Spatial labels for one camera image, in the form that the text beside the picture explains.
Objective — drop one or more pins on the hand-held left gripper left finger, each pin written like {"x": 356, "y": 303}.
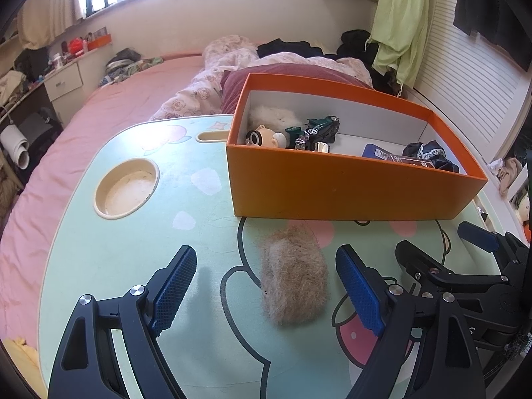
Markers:
{"x": 174, "y": 286}

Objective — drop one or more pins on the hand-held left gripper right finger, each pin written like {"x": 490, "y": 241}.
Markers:
{"x": 361, "y": 295}

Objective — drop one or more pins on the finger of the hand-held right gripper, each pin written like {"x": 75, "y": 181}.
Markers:
{"x": 478, "y": 236}
{"x": 428, "y": 272}

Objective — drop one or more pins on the brown furry pouch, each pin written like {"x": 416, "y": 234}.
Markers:
{"x": 293, "y": 274}

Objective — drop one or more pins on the black lace-trimmed cloth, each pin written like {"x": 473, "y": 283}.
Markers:
{"x": 432, "y": 153}

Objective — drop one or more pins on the maroon box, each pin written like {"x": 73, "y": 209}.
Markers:
{"x": 411, "y": 162}

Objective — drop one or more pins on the orange cardboard box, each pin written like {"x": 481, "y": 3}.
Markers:
{"x": 332, "y": 187}

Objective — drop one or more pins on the blue tin case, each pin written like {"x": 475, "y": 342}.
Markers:
{"x": 374, "y": 150}

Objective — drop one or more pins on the green toy car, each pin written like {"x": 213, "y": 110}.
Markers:
{"x": 320, "y": 129}

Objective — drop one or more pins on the pig figure toy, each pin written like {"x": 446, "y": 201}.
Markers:
{"x": 262, "y": 136}

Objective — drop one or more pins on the white furry pouch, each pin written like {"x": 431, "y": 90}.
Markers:
{"x": 270, "y": 114}

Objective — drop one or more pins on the cartoon print desktop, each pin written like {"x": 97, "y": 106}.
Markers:
{"x": 124, "y": 237}

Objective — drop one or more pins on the yellow cloth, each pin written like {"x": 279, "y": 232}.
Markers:
{"x": 23, "y": 361}

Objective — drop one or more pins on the pink bed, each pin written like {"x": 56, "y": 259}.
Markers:
{"x": 104, "y": 112}

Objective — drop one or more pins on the floral quilt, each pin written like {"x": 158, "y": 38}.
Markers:
{"x": 195, "y": 87}

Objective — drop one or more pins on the white paper roll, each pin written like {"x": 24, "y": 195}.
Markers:
{"x": 14, "y": 141}

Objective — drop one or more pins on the pile of black clothes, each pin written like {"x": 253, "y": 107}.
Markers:
{"x": 357, "y": 45}

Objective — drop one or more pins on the folded patterned cloth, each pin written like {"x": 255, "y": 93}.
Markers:
{"x": 124, "y": 64}

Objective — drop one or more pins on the light green hanging garment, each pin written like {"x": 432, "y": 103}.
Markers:
{"x": 401, "y": 20}

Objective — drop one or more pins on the black hanging garment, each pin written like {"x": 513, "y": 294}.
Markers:
{"x": 494, "y": 4}

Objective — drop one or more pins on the white desk drawer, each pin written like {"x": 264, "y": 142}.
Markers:
{"x": 63, "y": 82}

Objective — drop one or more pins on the maroon pillow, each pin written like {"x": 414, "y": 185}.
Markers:
{"x": 291, "y": 70}

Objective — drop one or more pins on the small orange shelf box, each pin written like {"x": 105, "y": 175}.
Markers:
{"x": 99, "y": 42}

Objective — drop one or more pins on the flat black clothes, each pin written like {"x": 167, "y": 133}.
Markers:
{"x": 291, "y": 46}

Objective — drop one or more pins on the red shelf item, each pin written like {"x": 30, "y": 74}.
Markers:
{"x": 77, "y": 46}

